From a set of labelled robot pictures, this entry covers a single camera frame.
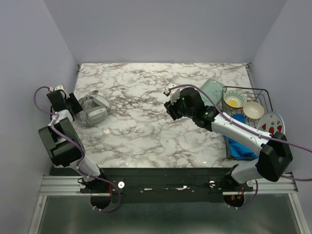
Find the yellow blue patterned bowl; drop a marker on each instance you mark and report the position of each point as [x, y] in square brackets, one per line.
[234, 99]

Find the grey over-ear headphones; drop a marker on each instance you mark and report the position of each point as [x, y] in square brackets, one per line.
[95, 109]

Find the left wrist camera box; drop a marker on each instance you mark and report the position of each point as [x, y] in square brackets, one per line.
[62, 89]

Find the aluminium frame rail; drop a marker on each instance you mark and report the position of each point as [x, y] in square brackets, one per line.
[70, 185]

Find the blue cloth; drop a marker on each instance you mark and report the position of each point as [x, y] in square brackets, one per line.
[239, 151]

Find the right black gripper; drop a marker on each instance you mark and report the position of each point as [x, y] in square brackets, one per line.
[171, 110]

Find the black wire dish rack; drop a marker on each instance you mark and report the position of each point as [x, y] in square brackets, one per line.
[253, 94]

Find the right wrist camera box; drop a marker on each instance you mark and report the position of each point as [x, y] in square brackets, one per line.
[173, 92]

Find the teal divided tray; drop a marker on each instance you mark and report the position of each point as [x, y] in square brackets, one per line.
[213, 89]

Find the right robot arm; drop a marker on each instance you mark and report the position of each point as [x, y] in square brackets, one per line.
[273, 151]

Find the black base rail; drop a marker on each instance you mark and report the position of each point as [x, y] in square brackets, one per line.
[107, 195]

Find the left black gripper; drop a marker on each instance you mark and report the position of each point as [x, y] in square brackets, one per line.
[76, 106]

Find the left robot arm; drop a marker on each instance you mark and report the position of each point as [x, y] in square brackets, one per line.
[61, 141]

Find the strawberry pattern plate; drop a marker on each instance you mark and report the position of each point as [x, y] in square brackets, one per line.
[271, 122]

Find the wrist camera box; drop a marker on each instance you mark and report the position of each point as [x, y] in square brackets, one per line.
[173, 92]
[62, 89]

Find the cream bowl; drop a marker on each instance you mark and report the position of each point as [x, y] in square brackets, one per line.
[253, 110]

